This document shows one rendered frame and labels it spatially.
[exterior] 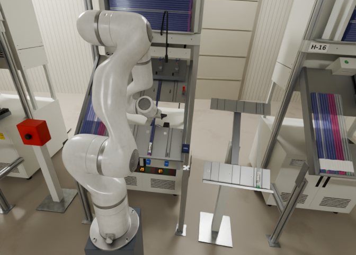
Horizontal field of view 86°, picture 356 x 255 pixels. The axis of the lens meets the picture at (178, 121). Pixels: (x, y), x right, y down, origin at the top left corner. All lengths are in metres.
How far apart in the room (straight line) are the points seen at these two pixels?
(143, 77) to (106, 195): 0.48
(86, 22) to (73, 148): 0.36
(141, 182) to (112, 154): 1.24
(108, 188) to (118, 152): 0.17
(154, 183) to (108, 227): 1.00
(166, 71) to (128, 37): 0.75
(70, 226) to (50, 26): 3.42
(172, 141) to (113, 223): 0.59
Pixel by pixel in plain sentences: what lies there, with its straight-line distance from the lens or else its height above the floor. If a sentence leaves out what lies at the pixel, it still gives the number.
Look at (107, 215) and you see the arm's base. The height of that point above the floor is 0.85.
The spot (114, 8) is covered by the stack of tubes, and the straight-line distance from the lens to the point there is 1.43.
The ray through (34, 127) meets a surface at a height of 0.77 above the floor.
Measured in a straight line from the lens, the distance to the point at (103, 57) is 1.56.
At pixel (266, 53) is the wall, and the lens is 4.22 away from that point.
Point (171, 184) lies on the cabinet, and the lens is 1.75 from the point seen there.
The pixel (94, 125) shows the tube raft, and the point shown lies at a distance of 1.32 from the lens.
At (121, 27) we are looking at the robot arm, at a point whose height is 1.43.
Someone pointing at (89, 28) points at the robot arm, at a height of 1.42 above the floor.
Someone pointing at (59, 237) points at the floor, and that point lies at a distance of 1.85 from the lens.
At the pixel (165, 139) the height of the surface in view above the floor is 0.80.
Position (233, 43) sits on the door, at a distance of 3.92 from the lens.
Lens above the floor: 1.45
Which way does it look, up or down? 28 degrees down
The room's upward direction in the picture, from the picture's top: 3 degrees clockwise
